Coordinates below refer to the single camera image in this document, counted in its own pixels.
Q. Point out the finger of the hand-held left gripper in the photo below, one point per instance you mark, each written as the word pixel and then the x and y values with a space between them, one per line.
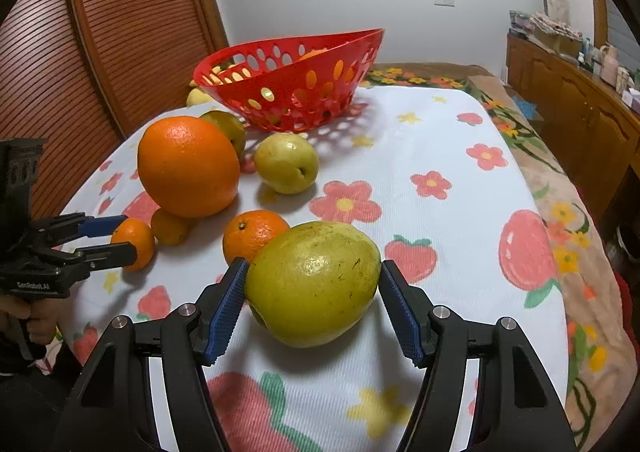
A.
pixel 102 227
pixel 110 254

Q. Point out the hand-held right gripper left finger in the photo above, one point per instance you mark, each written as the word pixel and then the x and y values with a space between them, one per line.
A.
pixel 227 312

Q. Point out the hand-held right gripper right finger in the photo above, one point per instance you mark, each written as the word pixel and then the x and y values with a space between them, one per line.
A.
pixel 400 317

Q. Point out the small tangerine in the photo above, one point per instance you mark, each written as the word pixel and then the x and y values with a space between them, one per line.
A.
pixel 135 237
pixel 169 229

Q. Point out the medium orange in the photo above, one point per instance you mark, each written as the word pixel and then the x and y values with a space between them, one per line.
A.
pixel 250 234
pixel 314 53

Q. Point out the large yellow-green citrus fruit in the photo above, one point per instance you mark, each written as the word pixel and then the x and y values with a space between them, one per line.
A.
pixel 312 282

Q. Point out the large orange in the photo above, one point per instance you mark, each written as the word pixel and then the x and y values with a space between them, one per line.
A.
pixel 187 167

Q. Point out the green citrus fruit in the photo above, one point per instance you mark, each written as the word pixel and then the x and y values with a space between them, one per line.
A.
pixel 230 129

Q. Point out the yellow-green pear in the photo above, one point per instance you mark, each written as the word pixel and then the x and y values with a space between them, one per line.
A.
pixel 285 162

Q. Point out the red perforated plastic basket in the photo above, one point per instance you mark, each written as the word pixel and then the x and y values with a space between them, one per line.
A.
pixel 367 42

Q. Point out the person's left forearm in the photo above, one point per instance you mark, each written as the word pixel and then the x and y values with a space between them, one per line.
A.
pixel 20 382

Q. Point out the person's left hand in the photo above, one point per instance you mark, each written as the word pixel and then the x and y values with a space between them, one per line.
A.
pixel 41 329

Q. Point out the yellow plush toy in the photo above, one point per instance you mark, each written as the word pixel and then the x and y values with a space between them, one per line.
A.
pixel 197 97

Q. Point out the white floral printed cloth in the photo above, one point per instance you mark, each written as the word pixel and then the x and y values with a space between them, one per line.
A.
pixel 440 142

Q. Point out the beige floral blanket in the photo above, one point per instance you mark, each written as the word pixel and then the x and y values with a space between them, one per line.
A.
pixel 560 192

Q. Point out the brown louvered wooden wardrobe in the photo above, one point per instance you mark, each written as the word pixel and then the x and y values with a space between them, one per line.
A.
pixel 125 7

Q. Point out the brown wooden cabinet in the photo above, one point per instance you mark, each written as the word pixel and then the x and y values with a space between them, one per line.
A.
pixel 565 97

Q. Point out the patterned fabric box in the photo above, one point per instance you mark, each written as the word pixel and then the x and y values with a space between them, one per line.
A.
pixel 547 29

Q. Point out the pink jug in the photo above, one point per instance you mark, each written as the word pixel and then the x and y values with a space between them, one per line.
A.
pixel 609 64

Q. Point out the white wall switch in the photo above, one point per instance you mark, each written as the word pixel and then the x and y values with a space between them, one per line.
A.
pixel 444 0

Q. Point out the wooden window frame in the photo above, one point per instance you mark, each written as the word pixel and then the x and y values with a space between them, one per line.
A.
pixel 598 12

